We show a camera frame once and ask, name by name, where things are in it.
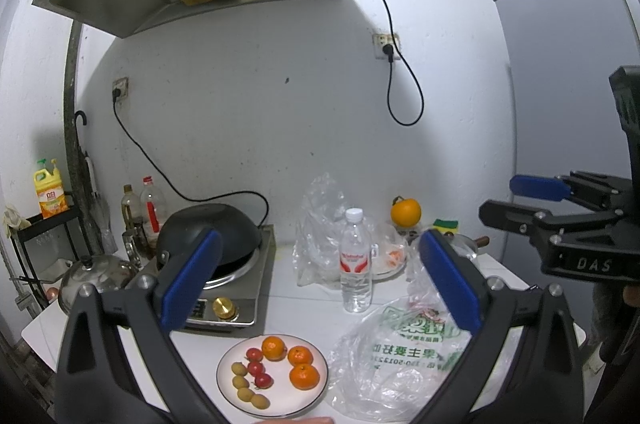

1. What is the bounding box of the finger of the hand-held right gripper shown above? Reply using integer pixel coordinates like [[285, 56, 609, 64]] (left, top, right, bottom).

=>
[[478, 199, 626, 250], [509, 171, 628, 212]]

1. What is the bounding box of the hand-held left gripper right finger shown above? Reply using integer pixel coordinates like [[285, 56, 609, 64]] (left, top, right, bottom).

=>
[[402, 228, 586, 424]]

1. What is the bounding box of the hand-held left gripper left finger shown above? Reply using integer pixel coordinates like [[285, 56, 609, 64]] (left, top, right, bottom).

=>
[[54, 228, 241, 424]]

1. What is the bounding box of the orange mandarin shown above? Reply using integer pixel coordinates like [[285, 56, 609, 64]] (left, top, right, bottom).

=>
[[289, 363, 321, 391], [261, 335, 287, 362], [287, 345, 314, 367]]

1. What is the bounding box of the green printed plastic bag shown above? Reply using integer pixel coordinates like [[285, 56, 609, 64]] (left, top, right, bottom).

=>
[[326, 295, 481, 422]]

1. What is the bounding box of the white plate with black rim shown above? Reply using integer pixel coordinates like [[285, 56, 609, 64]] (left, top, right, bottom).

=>
[[216, 334, 329, 420]]

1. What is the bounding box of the person's right hand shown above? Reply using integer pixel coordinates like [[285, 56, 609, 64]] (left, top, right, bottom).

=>
[[595, 284, 640, 362]]

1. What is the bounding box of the clear plastic bag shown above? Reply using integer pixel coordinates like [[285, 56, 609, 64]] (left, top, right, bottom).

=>
[[292, 173, 351, 289], [372, 219, 451, 305]]

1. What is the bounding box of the brass cooker knob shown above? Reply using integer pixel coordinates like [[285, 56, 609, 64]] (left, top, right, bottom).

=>
[[212, 297, 236, 320]]

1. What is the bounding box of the steel induction cooker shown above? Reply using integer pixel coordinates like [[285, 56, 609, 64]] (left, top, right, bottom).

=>
[[125, 224, 277, 339]]

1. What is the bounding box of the black wok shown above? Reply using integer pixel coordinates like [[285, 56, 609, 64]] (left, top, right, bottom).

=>
[[156, 203, 263, 272]]

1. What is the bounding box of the orange with green stem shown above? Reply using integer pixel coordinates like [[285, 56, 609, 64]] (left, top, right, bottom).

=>
[[391, 197, 422, 229]]

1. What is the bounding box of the red-capped clear bottle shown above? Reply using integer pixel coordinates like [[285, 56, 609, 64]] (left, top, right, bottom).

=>
[[140, 175, 163, 235]]

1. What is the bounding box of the clear plastic water bottle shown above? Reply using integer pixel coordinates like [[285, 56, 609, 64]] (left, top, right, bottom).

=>
[[339, 207, 373, 314]]

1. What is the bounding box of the steel pot lid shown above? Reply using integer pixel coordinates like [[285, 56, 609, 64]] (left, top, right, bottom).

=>
[[57, 254, 141, 316]]

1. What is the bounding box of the grey refrigerator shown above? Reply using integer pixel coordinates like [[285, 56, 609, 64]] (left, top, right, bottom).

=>
[[491, 0, 640, 245]]

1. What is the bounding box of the black metal rack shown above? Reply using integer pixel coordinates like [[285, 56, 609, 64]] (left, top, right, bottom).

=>
[[6, 207, 86, 320]]

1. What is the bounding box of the yellow dish soap bottle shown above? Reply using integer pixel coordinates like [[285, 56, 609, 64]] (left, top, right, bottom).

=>
[[33, 158, 70, 220]]

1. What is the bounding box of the beige rag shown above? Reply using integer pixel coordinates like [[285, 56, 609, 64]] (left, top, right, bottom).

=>
[[2, 204, 32, 239]]

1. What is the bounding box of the grey vertical pipe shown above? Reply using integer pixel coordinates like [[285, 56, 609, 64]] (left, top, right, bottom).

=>
[[62, 20, 98, 255]]

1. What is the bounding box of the brown-handled pan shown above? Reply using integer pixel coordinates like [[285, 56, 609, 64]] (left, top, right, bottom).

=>
[[447, 231, 490, 277]]

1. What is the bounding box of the black hood power cable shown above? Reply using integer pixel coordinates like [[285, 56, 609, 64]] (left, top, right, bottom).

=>
[[355, 0, 425, 126]]

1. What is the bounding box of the black cooker power cable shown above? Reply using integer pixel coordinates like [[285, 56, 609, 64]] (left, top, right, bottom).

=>
[[112, 92, 271, 230]]

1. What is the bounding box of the black-handled umbrella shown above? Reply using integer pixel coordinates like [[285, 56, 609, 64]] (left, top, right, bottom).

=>
[[74, 110, 118, 255]]

